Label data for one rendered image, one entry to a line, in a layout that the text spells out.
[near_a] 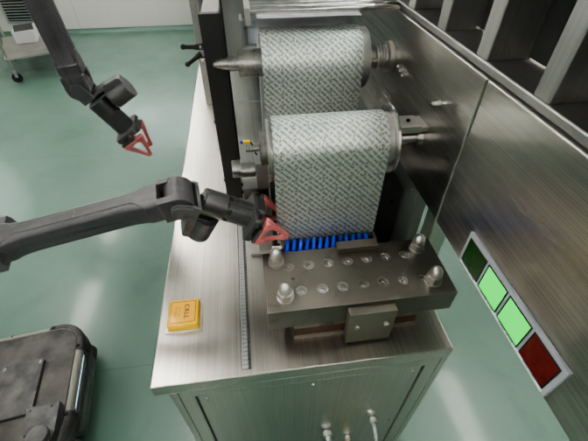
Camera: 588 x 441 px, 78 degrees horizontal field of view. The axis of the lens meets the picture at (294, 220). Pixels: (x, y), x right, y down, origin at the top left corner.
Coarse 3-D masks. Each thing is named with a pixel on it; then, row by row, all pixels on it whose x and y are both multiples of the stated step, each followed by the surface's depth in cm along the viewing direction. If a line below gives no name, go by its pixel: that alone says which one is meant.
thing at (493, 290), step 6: (486, 270) 59; (492, 270) 58; (486, 276) 59; (492, 276) 58; (480, 282) 61; (486, 282) 59; (492, 282) 58; (498, 282) 56; (480, 288) 61; (486, 288) 59; (492, 288) 58; (498, 288) 57; (486, 294) 60; (492, 294) 58; (498, 294) 57; (504, 294) 55; (492, 300) 58; (498, 300) 57; (492, 306) 58
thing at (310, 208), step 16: (352, 176) 77; (368, 176) 77; (288, 192) 78; (304, 192) 78; (320, 192) 79; (336, 192) 79; (352, 192) 80; (368, 192) 81; (288, 208) 81; (304, 208) 81; (320, 208) 82; (336, 208) 83; (352, 208) 83; (368, 208) 84; (288, 224) 84; (304, 224) 85; (320, 224) 85; (336, 224) 86; (352, 224) 87; (368, 224) 87; (304, 240) 88
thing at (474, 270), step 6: (468, 246) 64; (474, 246) 62; (468, 252) 64; (474, 252) 62; (462, 258) 66; (468, 258) 64; (474, 258) 62; (480, 258) 60; (468, 264) 64; (474, 264) 62; (480, 264) 60; (474, 270) 62; (480, 270) 61; (474, 276) 63
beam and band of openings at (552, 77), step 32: (416, 0) 77; (448, 0) 65; (480, 0) 65; (512, 0) 51; (544, 0) 52; (576, 0) 48; (448, 32) 67; (480, 32) 67; (512, 32) 54; (544, 32) 54; (576, 32) 41; (480, 64) 58; (512, 64) 56; (544, 64) 54; (576, 64) 42; (544, 96) 46; (576, 96) 45; (576, 128) 42
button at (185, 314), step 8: (176, 304) 86; (184, 304) 86; (192, 304) 86; (168, 312) 85; (176, 312) 85; (184, 312) 85; (192, 312) 85; (168, 320) 83; (176, 320) 83; (184, 320) 83; (192, 320) 83; (168, 328) 83; (176, 328) 83; (184, 328) 84; (192, 328) 84
